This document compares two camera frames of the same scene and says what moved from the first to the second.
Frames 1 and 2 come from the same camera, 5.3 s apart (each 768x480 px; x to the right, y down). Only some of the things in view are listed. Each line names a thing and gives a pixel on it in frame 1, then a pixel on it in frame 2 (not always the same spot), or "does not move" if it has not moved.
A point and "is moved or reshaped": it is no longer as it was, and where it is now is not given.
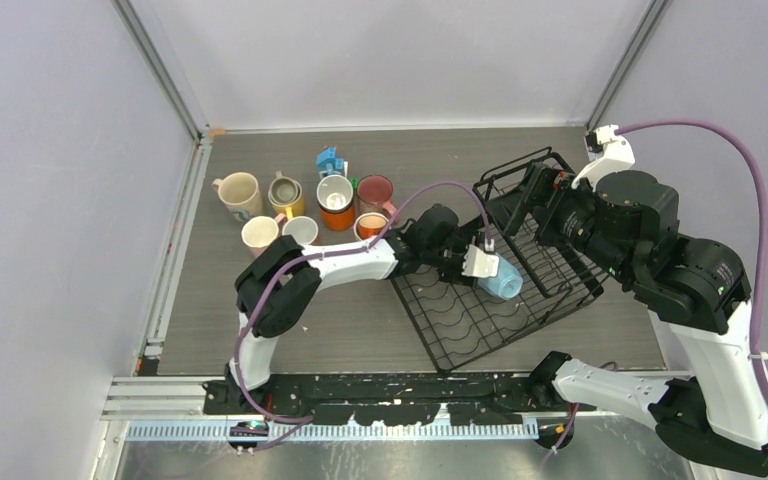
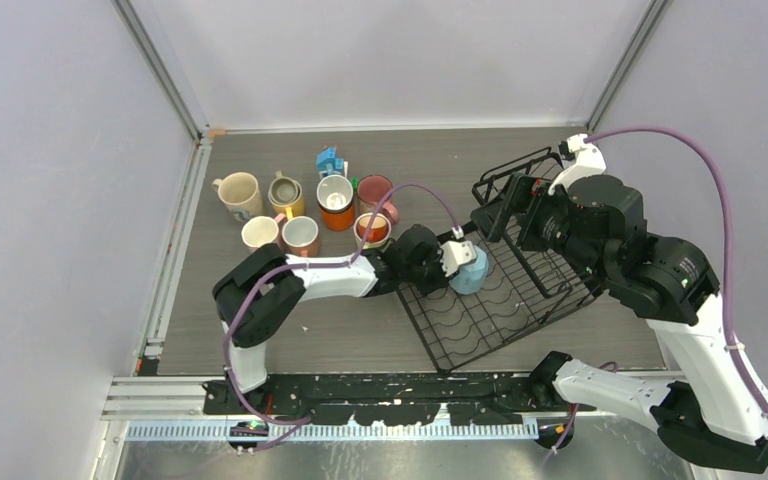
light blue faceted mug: [508, 282] is moved or reshaped
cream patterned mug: [240, 194] does not move
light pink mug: [259, 232] does not move
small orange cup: [369, 224] does not move
